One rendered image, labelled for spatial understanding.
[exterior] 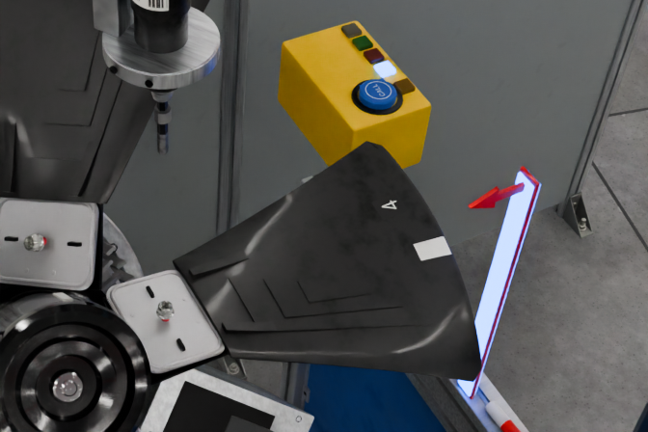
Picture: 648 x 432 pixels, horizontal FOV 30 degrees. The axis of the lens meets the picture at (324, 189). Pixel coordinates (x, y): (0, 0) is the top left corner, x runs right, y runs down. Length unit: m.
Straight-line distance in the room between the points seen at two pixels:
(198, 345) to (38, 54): 0.25
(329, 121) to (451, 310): 0.35
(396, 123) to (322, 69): 0.10
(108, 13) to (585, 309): 1.95
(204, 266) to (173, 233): 1.08
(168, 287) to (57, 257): 0.11
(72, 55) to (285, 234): 0.24
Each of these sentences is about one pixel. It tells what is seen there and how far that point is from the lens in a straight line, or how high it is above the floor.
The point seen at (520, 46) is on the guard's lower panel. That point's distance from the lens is 2.21.
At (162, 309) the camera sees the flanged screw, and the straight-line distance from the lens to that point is 0.92.
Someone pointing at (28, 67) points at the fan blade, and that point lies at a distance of 0.91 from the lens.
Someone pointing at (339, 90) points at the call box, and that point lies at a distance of 1.30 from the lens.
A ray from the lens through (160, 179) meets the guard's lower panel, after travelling 1.93.
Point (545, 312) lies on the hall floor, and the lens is 2.54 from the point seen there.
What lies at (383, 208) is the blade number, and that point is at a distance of 1.03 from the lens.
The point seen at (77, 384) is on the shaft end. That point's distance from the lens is 0.86.
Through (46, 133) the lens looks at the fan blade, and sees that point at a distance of 0.90.
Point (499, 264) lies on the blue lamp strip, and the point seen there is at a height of 1.07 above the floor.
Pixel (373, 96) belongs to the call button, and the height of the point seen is 1.08.
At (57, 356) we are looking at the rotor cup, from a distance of 0.85.
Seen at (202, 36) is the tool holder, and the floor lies 1.46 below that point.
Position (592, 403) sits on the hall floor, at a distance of 2.44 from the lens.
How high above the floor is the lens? 1.93
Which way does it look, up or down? 46 degrees down
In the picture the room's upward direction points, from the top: 7 degrees clockwise
